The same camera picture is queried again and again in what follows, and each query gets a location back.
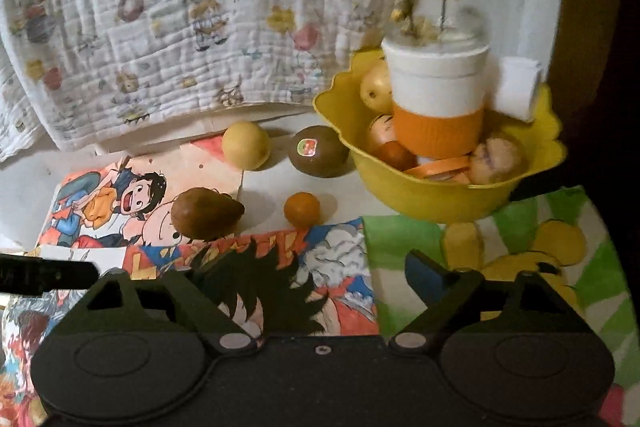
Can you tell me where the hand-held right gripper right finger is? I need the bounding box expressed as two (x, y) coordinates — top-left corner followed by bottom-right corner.
(389, 248), (598, 355)

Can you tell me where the pale yellow pear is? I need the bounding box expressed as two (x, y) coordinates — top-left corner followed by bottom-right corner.
(360, 62), (393, 112)

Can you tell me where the white printed blanket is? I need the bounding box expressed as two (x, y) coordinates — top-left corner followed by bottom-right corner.
(0, 0), (408, 162)

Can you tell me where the white orange cup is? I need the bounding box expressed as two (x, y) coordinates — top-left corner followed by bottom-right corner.
(382, 34), (491, 158)

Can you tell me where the yellow plastic bowl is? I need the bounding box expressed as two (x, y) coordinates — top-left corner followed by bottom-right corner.
(312, 49), (568, 224)

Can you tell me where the round yellow pear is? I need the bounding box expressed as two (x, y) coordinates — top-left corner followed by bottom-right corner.
(221, 122), (272, 171)

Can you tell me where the brown kiwi with sticker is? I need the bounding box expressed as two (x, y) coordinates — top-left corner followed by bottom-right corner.
(287, 125), (350, 178)

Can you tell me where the orange flat lid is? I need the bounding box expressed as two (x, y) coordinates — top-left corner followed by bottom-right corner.
(402, 157), (471, 184)

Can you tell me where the brown pear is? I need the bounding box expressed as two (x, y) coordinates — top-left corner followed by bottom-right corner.
(170, 187), (246, 242)

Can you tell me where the white paper roll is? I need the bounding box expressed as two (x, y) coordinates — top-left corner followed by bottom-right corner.
(492, 56), (543, 122)

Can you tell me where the yellow bear drawing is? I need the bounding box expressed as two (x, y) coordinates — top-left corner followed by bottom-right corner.
(362, 187), (632, 427)

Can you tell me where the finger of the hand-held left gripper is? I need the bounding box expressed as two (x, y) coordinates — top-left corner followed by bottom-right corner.
(46, 258), (99, 296)

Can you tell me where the cartoon children poster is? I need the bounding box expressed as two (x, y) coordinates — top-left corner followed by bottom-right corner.
(35, 157), (243, 253)

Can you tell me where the colourful comic poster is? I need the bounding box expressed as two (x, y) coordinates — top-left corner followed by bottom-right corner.
(0, 217), (381, 427)

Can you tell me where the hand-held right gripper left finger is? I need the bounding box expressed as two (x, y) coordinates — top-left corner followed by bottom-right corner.
(47, 269), (258, 355)

